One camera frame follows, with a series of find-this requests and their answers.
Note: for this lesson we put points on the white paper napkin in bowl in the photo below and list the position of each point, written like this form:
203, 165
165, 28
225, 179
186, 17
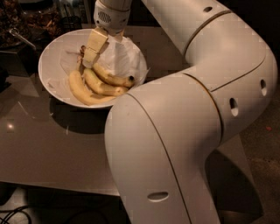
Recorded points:
121, 59

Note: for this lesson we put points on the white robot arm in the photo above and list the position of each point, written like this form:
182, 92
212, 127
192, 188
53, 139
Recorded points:
158, 136

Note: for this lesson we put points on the tray of dried snacks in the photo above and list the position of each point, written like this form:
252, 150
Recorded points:
47, 19

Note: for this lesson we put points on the white bowl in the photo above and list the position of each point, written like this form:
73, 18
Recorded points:
44, 64

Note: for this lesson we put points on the yellow banana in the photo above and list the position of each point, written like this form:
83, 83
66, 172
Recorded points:
81, 93
99, 87
111, 79

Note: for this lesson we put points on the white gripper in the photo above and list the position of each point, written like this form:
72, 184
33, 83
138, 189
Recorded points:
113, 19

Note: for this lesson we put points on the black wire basket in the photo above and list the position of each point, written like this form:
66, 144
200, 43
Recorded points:
71, 23

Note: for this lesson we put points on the metal spoon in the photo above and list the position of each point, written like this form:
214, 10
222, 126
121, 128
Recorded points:
15, 33

